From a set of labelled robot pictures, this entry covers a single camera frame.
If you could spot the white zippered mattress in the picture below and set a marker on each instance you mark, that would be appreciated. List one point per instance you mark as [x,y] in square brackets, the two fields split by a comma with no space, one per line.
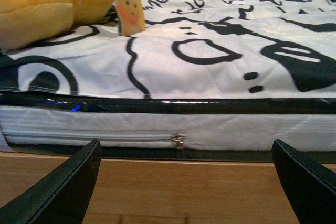
[206,124]

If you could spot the orange cardboard hang tag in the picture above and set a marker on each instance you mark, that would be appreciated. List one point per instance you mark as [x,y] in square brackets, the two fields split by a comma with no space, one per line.
[131,16]

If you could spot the yellow plush toy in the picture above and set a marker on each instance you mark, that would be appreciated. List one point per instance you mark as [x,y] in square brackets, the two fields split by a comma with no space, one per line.
[26,21]

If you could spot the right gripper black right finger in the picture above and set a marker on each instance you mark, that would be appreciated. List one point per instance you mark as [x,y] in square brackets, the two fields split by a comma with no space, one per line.
[308,185]

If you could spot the wooden bed frame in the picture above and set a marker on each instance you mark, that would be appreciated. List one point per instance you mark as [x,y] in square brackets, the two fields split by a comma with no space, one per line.
[144,191]

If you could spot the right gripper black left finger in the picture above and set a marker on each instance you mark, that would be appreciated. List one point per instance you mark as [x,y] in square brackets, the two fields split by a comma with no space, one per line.
[63,195]

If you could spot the black and white patterned blanket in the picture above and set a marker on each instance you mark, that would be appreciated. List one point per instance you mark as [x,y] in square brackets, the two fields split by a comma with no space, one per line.
[191,49]

